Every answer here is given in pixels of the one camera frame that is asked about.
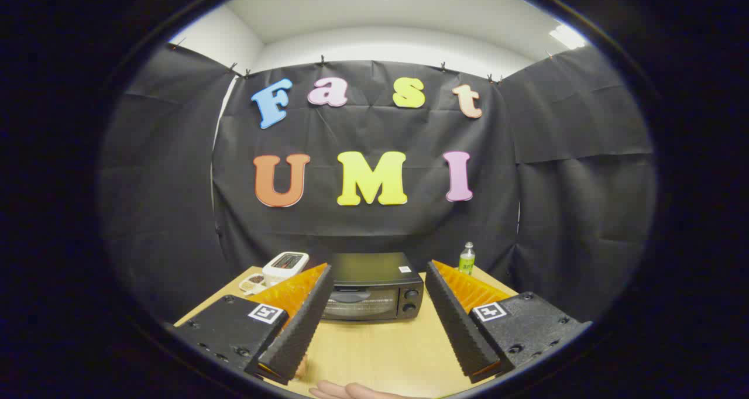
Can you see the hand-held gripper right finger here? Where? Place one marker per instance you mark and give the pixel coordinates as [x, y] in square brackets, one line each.
[462, 329]

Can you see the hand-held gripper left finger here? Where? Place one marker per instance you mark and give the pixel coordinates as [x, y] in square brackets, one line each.
[304, 329]

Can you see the black toaster oven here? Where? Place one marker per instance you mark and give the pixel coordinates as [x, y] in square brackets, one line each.
[374, 270]

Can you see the white pop-up toaster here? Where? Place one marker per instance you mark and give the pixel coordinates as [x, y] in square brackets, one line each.
[285, 264]

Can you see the green drink bottle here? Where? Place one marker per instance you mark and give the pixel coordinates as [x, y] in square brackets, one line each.
[466, 261]

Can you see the small white snack dish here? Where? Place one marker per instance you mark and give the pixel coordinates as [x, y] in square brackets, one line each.
[253, 281]

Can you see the black backdrop cloth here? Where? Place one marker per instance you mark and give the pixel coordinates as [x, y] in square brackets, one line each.
[363, 229]

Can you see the small ceiling light panel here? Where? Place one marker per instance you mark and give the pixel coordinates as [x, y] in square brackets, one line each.
[566, 36]

